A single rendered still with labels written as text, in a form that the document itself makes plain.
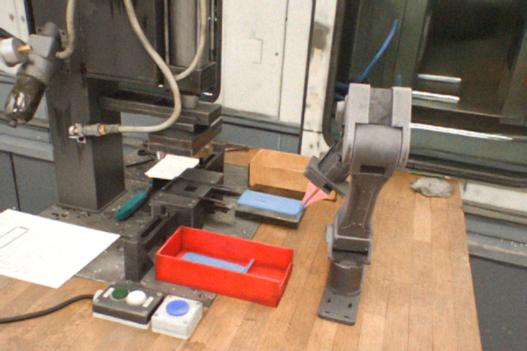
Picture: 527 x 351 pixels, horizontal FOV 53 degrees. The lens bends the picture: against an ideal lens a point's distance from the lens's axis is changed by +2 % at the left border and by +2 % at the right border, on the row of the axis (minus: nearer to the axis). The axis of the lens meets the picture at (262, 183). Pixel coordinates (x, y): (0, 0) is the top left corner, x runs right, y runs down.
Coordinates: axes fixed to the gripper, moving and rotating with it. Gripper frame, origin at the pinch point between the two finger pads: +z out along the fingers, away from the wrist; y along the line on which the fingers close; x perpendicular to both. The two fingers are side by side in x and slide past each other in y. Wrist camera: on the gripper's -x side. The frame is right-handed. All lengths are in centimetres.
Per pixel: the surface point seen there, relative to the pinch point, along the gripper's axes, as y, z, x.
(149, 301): 13.0, 17.5, 33.6
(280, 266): -3.5, 8.8, 12.3
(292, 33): 31, -13, -62
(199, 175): 23.3, 15.9, -8.1
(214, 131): 25.9, 1.7, -4.0
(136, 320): 12.7, 19.1, 37.2
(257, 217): 5.8, 14.0, -6.4
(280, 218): 1.2, 10.4, -6.5
